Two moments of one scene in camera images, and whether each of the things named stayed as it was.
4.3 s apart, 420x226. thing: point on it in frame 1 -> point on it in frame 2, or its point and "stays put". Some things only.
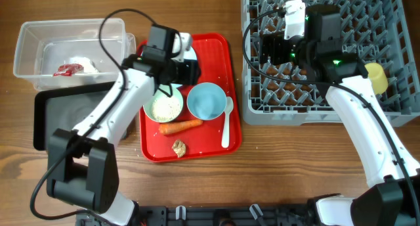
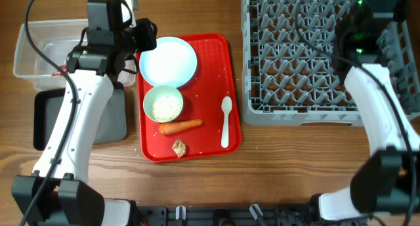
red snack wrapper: x=67 y=69 stays put
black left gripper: x=190 y=73 -> x=149 y=40
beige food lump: x=179 y=148 stays put
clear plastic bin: x=60 y=54 stays put
